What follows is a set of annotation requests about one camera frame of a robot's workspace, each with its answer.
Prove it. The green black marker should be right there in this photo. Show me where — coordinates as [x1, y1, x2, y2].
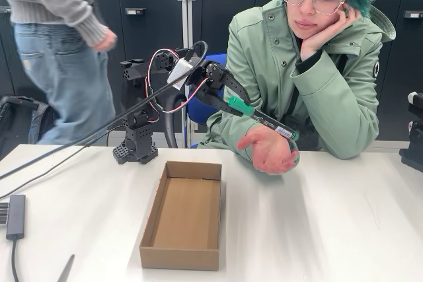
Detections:
[227, 96, 300, 141]

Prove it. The left forearm green sleeve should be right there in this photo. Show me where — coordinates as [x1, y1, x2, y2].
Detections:
[289, 42, 380, 160]

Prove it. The right forearm green sleeve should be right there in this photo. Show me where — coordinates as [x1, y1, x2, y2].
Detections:
[211, 110, 300, 161]

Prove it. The passer-by's right forearm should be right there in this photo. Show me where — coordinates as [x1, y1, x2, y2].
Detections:
[64, 0, 112, 48]

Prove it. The person in green jacket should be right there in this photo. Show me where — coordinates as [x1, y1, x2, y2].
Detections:
[197, 0, 397, 160]

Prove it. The seated person's right hand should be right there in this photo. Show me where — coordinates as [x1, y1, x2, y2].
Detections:
[237, 125, 300, 176]

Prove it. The seated person's left hand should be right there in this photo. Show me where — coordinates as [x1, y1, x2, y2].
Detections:
[299, 0, 363, 62]

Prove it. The passer-by's right hand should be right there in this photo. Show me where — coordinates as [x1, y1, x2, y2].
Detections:
[93, 29, 118, 53]

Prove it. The blue chair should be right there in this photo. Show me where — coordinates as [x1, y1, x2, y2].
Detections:
[163, 53, 229, 149]

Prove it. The dark grey cabinet door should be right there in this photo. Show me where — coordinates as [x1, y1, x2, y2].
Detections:
[373, 0, 423, 143]
[0, 0, 20, 98]
[92, 0, 186, 129]
[191, 0, 282, 104]

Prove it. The brown cardboard box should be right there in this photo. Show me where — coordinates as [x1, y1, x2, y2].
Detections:
[139, 162, 223, 272]

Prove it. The passer-by in grey sweater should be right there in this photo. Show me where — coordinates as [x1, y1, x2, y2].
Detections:
[0, 0, 118, 146]

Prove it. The black backpack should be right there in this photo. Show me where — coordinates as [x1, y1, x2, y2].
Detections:
[0, 95, 56, 160]

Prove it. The grey scissors blade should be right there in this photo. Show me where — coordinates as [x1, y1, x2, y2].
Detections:
[56, 254, 76, 282]

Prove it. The grey USB hub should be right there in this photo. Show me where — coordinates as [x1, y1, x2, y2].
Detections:
[5, 194, 26, 240]

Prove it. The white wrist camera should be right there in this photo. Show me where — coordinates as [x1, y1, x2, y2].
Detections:
[166, 57, 199, 90]

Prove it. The red white servo wire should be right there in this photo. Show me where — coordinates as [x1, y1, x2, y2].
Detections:
[147, 48, 209, 114]

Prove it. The thick grey camera cable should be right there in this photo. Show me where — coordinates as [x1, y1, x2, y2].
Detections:
[0, 40, 208, 180]

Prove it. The thin black cable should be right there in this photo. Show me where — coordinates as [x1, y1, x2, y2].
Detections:
[0, 123, 126, 199]

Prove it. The grey hub cable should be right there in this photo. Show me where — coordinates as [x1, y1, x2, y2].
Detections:
[11, 238, 20, 282]

